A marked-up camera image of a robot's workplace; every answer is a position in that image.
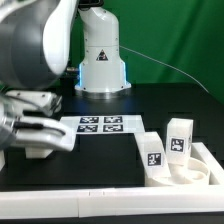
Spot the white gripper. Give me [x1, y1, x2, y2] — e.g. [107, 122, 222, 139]
[13, 116, 76, 152]

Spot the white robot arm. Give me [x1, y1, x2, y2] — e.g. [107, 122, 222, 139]
[0, 0, 131, 151]

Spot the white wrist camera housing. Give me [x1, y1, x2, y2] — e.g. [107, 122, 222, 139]
[6, 90, 62, 117]

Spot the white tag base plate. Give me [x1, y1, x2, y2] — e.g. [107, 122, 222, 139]
[60, 115, 145, 135]

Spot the white U-shaped wall fence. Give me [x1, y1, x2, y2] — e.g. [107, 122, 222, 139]
[0, 142, 224, 220]

